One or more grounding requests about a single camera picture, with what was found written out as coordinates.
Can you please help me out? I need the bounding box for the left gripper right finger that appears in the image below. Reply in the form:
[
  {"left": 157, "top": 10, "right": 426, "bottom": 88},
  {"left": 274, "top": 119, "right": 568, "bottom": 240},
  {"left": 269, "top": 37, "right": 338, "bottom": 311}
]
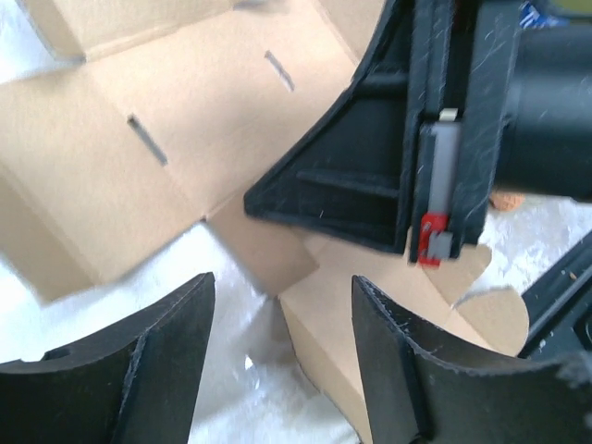
[{"left": 351, "top": 276, "right": 591, "bottom": 443}]

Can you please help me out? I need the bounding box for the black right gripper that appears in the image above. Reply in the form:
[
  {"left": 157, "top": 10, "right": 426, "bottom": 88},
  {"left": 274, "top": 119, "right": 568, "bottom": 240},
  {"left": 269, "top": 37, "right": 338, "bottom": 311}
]
[{"left": 243, "top": 1, "right": 521, "bottom": 266}]

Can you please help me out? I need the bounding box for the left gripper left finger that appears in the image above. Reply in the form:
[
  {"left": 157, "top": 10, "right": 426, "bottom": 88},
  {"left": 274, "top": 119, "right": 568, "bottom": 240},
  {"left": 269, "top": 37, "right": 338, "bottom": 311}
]
[{"left": 1, "top": 273, "right": 216, "bottom": 443}]

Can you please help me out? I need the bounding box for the brown cardboard box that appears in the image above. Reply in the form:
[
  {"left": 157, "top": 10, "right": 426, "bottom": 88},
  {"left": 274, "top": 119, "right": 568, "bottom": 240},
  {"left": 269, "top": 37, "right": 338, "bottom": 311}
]
[{"left": 1, "top": 1, "right": 528, "bottom": 441}]

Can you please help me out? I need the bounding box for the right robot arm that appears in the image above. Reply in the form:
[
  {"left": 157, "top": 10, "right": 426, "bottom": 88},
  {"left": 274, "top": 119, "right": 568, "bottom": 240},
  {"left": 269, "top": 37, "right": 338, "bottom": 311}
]
[{"left": 244, "top": 1, "right": 591, "bottom": 266}]

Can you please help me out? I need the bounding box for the pink toy ice cream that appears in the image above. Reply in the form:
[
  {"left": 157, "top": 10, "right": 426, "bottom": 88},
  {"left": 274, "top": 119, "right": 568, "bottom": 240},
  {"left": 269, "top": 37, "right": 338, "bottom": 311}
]
[{"left": 489, "top": 192, "right": 525, "bottom": 212}]

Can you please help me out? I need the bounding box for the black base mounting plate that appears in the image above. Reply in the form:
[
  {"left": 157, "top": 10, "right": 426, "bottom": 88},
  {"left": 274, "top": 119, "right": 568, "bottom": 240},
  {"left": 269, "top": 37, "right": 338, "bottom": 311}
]
[{"left": 518, "top": 234, "right": 592, "bottom": 361}]

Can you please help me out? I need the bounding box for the olive green plastic basket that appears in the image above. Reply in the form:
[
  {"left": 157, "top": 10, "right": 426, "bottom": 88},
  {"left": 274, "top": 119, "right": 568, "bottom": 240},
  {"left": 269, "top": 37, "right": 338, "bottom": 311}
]
[{"left": 517, "top": 0, "right": 592, "bottom": 29}]

